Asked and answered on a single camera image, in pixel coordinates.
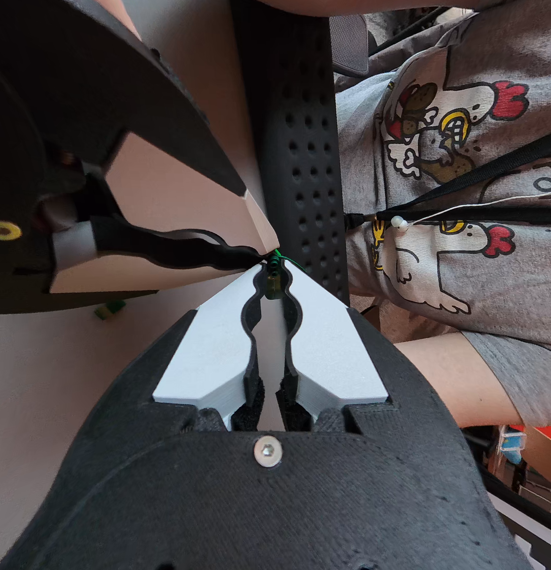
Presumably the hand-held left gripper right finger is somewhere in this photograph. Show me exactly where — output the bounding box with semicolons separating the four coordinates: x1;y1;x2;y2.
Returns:
275;262;390;432

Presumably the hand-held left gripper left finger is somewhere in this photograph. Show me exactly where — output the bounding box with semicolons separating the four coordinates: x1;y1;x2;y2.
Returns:
152;262;266;432

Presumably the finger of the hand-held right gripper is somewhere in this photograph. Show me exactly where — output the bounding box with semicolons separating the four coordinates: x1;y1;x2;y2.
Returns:
48;216;264;295
102;130;281;257

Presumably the small green lego stem piece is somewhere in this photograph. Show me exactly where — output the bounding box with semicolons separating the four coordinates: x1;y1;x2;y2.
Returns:
264;249;289;300

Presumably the person's left forearm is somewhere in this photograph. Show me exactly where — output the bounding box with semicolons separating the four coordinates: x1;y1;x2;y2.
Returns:
393;332;525;429

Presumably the green and yellow lego piece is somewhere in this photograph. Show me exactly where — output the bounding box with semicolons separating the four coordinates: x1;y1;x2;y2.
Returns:
94;300;127;322

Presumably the black perforated panel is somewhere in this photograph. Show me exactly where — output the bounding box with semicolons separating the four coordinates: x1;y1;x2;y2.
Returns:
231;0;351;308

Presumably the grey mesh chair part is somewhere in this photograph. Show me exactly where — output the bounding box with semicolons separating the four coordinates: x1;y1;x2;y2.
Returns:
330;15;371;77

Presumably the cardboard box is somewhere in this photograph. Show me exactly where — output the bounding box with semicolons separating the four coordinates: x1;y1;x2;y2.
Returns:
522;425;551;474

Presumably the white cord with beads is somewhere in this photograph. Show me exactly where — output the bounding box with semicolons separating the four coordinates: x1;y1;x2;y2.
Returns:
390;188;551;233

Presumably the black lanyard strap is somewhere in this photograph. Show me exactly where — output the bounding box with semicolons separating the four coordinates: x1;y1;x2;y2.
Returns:
343;130;551;231

